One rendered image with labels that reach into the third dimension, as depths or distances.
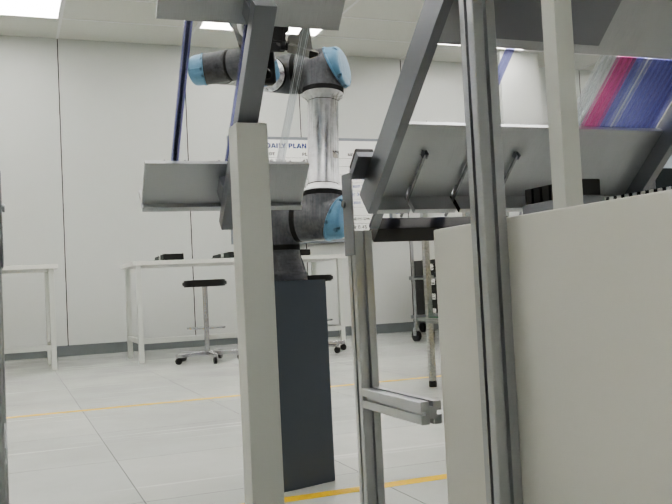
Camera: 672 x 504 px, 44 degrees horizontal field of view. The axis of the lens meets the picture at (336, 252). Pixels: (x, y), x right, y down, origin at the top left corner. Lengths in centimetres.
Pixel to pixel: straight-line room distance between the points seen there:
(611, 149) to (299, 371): 97
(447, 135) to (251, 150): 42
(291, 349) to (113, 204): 619
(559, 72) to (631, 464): 52
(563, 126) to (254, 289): 64
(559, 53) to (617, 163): 84
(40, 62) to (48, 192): 123
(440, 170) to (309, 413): 82
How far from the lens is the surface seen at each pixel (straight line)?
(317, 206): 222
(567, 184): 119
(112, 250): 828
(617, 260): 109
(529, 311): 125
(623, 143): 199
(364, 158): 172
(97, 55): 858
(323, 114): 230
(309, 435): 229
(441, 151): 175
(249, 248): 152
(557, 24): 123
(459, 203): 184
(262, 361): 153
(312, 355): 227
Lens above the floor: 53
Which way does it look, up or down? 2 degrees up
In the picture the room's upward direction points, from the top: 3 degrees counter-clockwise
